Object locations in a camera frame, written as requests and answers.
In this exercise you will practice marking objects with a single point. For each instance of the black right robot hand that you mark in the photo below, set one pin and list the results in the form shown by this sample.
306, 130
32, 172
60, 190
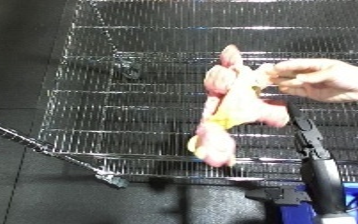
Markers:
326, 180

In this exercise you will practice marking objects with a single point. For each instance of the person's hand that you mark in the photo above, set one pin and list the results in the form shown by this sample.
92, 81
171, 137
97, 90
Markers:
329, 80

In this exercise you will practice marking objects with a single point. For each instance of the pink soft toy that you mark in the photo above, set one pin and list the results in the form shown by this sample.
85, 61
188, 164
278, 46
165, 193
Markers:
240, 103

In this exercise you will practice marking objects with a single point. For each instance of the pale right robot arm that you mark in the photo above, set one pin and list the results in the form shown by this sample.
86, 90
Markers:
338, 220

